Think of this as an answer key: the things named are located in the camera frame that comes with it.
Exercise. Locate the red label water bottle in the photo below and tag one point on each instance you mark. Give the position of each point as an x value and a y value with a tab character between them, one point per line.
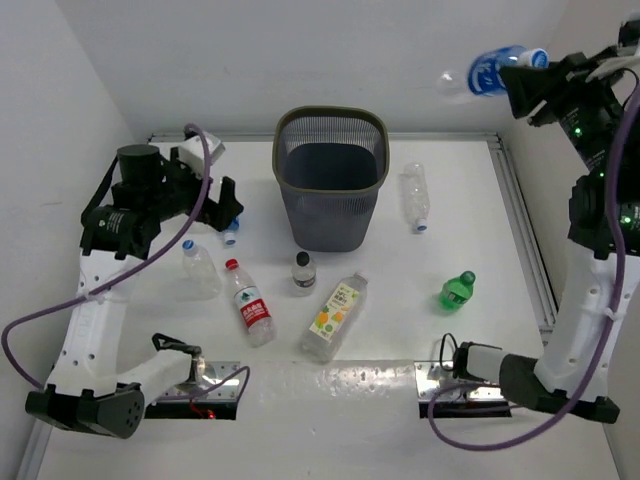
250	304

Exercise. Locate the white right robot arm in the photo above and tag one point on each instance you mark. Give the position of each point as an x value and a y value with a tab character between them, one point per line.
603	262

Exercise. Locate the blue label water bottle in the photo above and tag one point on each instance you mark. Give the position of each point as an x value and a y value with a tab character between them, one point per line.
482	78

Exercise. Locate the pineapple juice bottle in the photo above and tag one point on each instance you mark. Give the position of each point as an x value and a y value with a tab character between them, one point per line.
330	326

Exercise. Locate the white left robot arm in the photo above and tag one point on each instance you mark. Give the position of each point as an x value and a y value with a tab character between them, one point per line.
140	190

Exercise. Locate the small black cap bottle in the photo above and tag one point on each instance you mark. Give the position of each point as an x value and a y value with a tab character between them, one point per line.
304	273

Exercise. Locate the clear crushed bottle right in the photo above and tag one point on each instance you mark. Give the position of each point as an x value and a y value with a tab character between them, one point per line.
415	196

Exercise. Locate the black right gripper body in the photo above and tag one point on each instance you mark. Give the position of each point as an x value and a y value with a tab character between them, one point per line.
584	109

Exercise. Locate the grey mesh waste bin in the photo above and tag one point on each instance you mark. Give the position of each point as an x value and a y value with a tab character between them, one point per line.
330	163

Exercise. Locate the blue label bottle left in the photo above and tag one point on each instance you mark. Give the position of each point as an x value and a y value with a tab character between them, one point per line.
230	234

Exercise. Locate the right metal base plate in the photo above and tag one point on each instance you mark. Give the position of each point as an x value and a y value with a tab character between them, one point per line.
430	376

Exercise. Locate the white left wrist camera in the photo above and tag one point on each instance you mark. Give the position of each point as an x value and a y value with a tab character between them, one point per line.
191	152

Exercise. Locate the green soda bottle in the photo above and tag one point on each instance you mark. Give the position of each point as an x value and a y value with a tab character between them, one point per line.
457	291

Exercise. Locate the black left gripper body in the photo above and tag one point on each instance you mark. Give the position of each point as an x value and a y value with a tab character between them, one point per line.
186	186

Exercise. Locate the clear bottle blue cap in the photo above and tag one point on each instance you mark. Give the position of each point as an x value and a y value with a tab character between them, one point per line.
200	269

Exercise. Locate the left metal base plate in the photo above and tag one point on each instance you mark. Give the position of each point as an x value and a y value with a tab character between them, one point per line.
215	382

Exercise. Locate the metal base plate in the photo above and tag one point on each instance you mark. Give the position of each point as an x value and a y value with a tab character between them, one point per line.
215	382
430	376

